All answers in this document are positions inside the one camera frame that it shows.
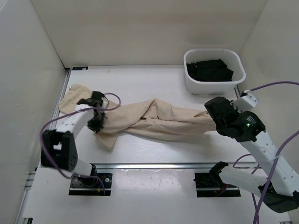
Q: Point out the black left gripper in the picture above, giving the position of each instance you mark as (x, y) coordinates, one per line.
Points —
(96, 127)

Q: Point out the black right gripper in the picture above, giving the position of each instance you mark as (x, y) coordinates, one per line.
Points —
(237, 111)

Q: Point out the beige trousers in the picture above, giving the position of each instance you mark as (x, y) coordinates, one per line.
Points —
(154, 119)

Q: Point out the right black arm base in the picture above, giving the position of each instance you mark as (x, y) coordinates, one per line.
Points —
(207, 187)

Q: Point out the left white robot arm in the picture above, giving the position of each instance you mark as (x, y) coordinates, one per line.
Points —
(59, 148)

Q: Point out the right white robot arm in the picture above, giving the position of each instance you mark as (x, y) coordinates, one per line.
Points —
(279, 191)

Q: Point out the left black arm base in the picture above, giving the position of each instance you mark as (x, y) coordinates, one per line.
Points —
(91, 186)

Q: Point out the folded black trousers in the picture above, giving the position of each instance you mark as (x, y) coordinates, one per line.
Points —
(209, 71)

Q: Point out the white plastic basket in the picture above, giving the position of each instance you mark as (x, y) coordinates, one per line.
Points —
(229, 57)

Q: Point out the white front cover board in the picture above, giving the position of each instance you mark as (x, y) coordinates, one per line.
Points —
(137, 197)

